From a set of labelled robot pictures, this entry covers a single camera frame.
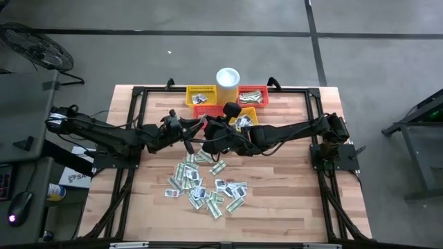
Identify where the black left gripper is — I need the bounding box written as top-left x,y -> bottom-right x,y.
161,117 -> 207,155

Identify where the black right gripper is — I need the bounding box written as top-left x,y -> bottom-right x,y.
202,116 -> 252,155

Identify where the orange plastic basket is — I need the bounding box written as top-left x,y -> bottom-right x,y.
237,84 -> 270,109
192,104 -> 226,129

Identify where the yellow plastic basket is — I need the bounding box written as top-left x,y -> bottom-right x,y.
228,107 -> 260,132
186,85 -> 218,109

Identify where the white cylindrical cup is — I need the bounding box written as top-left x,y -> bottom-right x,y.
215,67 -> 241,106

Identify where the black floor tape strip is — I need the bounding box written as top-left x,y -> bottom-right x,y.
0,28 -> 443,39
303,0 -> 328,87

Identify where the black front beam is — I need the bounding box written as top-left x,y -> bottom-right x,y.
0,238 -> 443,249

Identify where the white printed cardboard box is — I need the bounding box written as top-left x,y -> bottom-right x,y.
57,145 -> 97,190

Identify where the white light strip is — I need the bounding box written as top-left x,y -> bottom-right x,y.
109,241 -> 150,249

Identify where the white blue yellow can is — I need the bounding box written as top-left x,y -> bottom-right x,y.
46,182 -> 67,203

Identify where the grey desk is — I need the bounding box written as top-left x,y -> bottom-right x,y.
0,157 -> 55,245
0,68 -> 60,164

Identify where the black floor fan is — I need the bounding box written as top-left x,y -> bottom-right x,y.
0,21 -> 86,86

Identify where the black computer mouse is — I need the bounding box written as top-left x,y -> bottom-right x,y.
6,190 -> 35,228

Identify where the black keyboard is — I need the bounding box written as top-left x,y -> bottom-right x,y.
0,163 -> 15,203

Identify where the dark metal stand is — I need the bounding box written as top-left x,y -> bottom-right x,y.
381,88 -> 443,202

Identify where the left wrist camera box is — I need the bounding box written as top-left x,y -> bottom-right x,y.
161,109 -> 181,129

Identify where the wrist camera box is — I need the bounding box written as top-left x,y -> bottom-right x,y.
161,109 -> 181,129
223,102 -> 242,119

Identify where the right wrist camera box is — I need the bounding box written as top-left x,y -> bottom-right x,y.
223,102 -> 242,119

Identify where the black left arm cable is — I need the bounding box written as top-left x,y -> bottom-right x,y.
69,109 -> 167,129

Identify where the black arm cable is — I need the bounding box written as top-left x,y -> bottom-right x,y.
69,109 -> 167,129
193,113 -> 328,163

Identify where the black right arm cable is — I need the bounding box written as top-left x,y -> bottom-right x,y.
193,113 -> 328,163

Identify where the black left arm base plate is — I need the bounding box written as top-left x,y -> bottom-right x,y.
91,145 -> 143,170

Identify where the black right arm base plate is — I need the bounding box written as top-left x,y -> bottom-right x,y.
309,143 -> 361,172

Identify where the black wedge bracket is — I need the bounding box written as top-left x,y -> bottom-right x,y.
12,135 -> 35,152

